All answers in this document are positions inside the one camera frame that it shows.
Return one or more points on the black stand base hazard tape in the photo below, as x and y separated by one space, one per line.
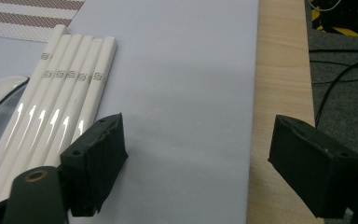
348 15

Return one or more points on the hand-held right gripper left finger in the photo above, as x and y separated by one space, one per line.
96 161

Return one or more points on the striped woven placemat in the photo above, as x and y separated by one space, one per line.
28 18

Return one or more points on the light blue table mat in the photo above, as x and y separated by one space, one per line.
183 93

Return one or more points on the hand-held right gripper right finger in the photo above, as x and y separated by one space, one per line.
313 168

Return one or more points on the bundle of white chopsticks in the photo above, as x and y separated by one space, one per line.
59 102

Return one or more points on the white ceramic spoon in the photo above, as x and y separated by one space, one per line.
3 85

